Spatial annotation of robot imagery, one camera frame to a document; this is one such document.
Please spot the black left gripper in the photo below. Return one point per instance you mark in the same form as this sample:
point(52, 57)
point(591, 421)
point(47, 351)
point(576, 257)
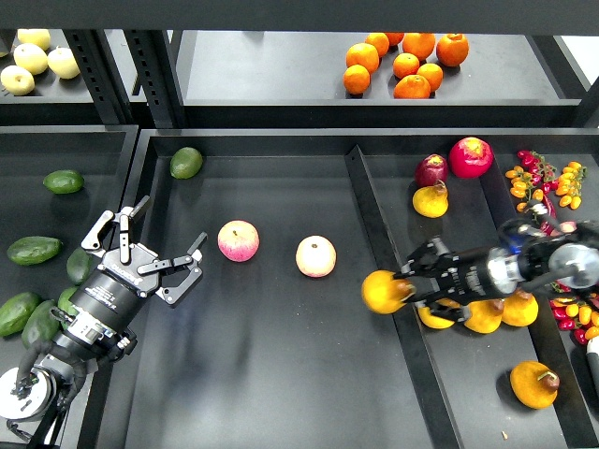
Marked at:
point(117, 288)

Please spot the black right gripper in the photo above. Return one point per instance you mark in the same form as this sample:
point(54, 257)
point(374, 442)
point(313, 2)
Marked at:
point(466, 277)

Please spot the yellow pear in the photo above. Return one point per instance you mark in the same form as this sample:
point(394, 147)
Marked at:
point(433, 321)
point(534, 384)
point(431, 201)
point(520, 309)
point(485, 315)
point(382, 293)

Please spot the dark green avocado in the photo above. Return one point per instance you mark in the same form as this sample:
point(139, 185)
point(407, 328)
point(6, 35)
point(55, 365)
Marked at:
point(41, 325)

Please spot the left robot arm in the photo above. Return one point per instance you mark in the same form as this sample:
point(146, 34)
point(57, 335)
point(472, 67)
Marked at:
point(37, 394)

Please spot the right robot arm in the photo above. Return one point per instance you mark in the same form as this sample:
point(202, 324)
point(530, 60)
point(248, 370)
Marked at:
point(526, 258)

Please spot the upright avocado left tray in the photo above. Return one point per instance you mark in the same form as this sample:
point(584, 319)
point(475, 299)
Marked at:
point(78, 266)

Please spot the dark avocado left tray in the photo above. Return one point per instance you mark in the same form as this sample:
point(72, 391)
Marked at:
point(33, 250)

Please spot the green avocado upper left tray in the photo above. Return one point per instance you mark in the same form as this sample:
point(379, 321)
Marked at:
point(64, 181)

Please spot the light green avocado top corner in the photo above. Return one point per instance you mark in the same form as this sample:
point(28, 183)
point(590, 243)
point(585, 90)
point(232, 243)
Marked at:
point(185, 163)

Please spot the avocado lower left edge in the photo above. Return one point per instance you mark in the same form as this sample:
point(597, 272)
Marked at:
point(16, 312)

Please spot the pale pear right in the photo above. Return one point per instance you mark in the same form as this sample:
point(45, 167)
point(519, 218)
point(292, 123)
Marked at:
point(62, 63)

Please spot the pale pear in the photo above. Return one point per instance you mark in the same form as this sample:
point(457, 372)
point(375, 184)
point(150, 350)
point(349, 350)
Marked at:
point(62, 63)
point(39, 37)
point(17, 80)
point(31, 57)

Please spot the pale pear front left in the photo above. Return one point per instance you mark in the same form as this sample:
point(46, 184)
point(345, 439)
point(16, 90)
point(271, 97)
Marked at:
point(17, 80)

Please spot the pale pear middle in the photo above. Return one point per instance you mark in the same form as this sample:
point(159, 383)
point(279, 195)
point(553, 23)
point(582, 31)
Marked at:
point(31, 57)

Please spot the pale pear top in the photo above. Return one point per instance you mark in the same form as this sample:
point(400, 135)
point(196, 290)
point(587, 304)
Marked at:
point(39, 37)

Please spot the pink red apple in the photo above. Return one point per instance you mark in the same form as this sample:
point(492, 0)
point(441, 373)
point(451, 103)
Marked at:
point(238, 240)

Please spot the black left tray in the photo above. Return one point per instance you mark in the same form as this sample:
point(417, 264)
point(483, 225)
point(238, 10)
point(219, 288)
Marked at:
point(101, 154)

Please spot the black tray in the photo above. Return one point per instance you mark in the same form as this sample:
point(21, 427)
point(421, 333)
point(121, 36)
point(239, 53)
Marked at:
point(101, 154)
point(261, 356)

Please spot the red chili pepper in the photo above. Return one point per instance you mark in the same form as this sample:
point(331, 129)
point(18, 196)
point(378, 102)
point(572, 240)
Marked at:
point(547, 217)

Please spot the black tray divider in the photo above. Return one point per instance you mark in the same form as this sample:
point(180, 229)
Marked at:
point(429, 388)

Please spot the dark red apple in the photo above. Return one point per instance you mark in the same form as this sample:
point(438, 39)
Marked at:
point(431, 169)

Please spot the lower cherry tomato bunch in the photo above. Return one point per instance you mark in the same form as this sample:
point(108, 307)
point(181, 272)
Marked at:
point(576, 311)

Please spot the cherry tomato bunch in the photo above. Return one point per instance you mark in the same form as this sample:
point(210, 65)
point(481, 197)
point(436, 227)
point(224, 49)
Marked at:
point(576, 311)
point(534, 178)

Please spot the pale yellow pink apple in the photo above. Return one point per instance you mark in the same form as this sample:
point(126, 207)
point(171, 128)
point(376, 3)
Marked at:
point(316, 256)

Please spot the bright red apple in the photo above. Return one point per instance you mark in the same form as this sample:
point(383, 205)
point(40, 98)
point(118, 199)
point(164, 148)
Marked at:
point(470, 158)

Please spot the pink apple right side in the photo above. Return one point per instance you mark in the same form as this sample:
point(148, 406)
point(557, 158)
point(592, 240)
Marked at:
point(567, 227)

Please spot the upper cherry tomato bunch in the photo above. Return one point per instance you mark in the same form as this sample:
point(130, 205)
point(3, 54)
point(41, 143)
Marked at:
point(534, 178)

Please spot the black centre tray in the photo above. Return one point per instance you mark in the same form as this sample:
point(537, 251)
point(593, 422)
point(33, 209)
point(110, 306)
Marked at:
point(261, 356)

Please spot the orange pile on shelf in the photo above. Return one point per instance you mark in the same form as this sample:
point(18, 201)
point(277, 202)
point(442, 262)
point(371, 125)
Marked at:
point(418, 68)

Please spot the black shelf upright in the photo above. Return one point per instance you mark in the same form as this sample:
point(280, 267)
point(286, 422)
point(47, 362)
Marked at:
point(154, 61)

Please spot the avocado beside tray wall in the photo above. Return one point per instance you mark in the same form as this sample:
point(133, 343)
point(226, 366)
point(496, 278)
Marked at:
point(64, 301)

